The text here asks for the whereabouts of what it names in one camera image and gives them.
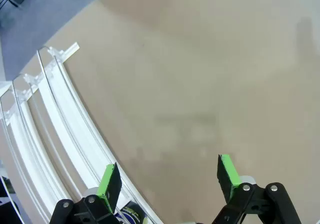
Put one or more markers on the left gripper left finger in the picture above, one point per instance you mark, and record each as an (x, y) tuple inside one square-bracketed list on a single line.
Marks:
[(110, 184)]

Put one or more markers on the black Pepsi can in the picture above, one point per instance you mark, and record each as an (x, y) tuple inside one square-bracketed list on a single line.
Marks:
[(131, 212)]

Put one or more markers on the white can dispenser rack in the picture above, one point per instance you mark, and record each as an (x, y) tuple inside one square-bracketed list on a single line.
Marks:
[(70, 123)]

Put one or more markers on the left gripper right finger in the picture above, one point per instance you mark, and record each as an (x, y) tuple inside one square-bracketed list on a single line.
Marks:
[(228, 179)]

